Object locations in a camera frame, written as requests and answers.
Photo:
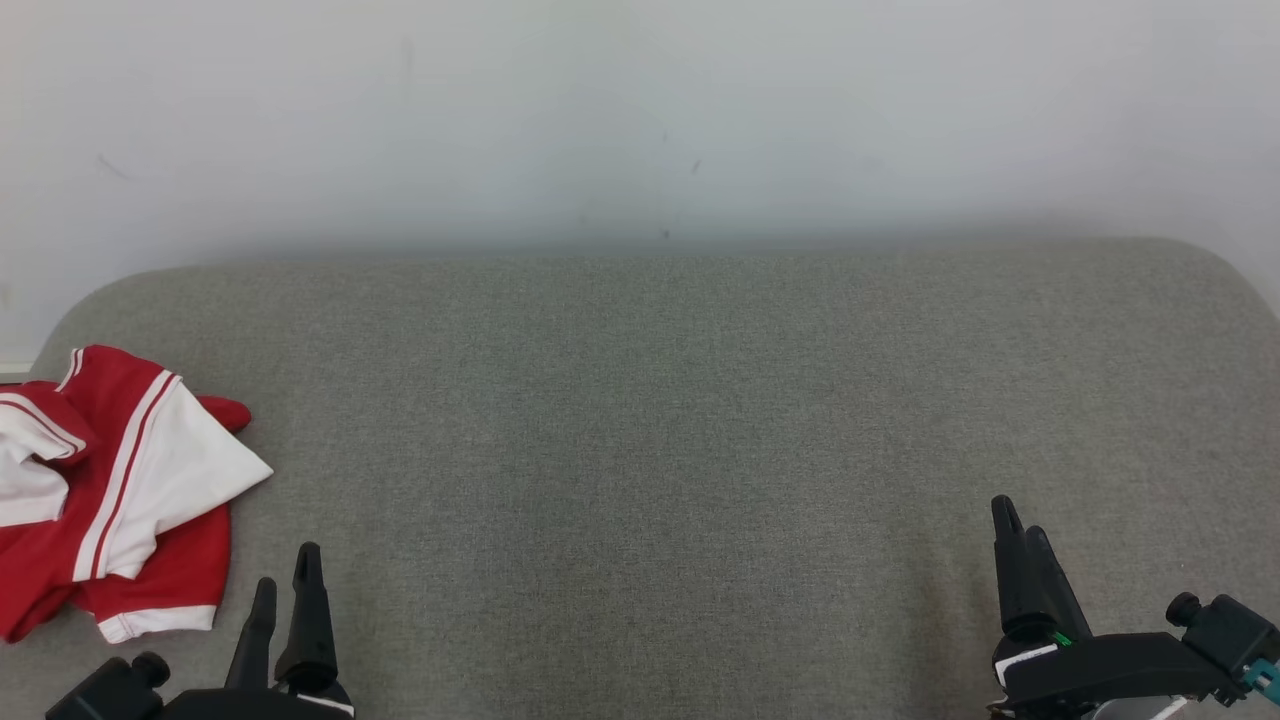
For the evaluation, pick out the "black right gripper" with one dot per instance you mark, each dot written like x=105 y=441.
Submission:
x=1110 y=670

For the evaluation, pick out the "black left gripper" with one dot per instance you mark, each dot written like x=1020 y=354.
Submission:
x=260 y=705

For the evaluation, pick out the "red shorts with white panels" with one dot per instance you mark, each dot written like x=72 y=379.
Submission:
x=200 y=470

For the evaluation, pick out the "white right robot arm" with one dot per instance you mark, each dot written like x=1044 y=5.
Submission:
x=1140 y=710

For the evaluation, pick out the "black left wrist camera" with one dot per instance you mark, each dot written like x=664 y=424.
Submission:
x=110 y=695

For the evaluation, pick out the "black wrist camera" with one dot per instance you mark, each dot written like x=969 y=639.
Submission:
x=110 y=695
x=1235 y=630

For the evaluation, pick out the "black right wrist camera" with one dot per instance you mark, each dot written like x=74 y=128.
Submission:
x=1235 y=630

